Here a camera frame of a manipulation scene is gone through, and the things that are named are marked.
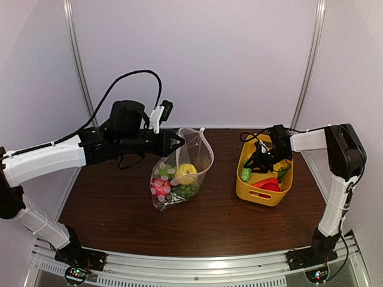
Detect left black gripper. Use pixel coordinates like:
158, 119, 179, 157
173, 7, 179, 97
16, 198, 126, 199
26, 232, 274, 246
117, 129, 185, 157

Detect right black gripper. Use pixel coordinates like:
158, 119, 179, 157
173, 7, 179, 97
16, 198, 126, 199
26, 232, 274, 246
245, 146, 292, 173

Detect green toy cucumber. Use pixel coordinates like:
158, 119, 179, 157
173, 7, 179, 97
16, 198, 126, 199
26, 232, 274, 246
241, 168, 252, 182

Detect orange toy carrot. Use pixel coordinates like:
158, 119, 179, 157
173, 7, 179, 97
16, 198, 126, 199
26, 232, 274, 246
252, 178, 279, 189

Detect red toy pepper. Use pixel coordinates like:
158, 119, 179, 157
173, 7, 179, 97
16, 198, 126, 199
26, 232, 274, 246
259, 183, 281, 199

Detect green toy apple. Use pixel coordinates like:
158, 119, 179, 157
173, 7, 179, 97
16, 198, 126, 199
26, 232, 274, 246
158, 164, 176, 180

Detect yellow toy lemon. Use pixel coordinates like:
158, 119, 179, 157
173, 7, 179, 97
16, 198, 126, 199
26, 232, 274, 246
175, 163, 197, 185

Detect clear zip top bag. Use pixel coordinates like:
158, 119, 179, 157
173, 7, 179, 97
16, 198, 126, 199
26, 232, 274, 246
150, 127, 214, 211

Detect green toy grapes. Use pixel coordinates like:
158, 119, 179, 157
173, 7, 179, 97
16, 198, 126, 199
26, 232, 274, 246
172, 184, 199, 200

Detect red toy apple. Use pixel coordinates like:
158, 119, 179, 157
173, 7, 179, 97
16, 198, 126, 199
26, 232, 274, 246
150, 178, 171, 199

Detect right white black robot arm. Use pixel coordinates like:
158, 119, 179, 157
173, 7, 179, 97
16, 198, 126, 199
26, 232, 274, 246
238, 124, 367, 267

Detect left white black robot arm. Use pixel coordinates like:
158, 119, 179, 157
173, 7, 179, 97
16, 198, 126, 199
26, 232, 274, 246
1, 100, 185, 266

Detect yellow plastic basket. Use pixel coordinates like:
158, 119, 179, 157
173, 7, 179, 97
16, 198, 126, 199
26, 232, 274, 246
236, 134, 294, 207

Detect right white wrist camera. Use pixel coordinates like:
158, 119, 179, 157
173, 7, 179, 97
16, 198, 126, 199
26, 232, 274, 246
258, 140, 269, 154

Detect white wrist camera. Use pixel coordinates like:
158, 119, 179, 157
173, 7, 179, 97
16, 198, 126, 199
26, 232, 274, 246
149, 100, 174, 134
258, 140, 269, 154

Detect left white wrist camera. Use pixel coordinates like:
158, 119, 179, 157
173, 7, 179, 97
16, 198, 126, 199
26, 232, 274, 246
149, 100, 174, 134

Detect left black camera cable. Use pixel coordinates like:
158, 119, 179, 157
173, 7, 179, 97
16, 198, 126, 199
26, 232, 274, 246
52, 70, 163, 147

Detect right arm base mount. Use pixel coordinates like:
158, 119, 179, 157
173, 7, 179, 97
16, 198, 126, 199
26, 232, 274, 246
285, 228, 341, 270

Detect aluminium front rail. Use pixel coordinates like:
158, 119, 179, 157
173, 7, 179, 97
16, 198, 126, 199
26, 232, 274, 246
22, 237, 372, 286

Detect left aluminium frame post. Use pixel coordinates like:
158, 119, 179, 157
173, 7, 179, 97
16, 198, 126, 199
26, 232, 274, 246
63, 0, 95, 117

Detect aluminium frame post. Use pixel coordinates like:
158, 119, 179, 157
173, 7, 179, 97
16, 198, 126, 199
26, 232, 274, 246
63, 0, 95, 117
290, 0, 326, 129

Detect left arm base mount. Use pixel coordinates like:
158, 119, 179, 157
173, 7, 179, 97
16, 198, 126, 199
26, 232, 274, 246
53, 225, 107, 271

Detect right aluminium frame post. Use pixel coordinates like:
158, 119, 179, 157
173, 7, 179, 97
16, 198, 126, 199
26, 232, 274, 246
290, 0, 326, 129

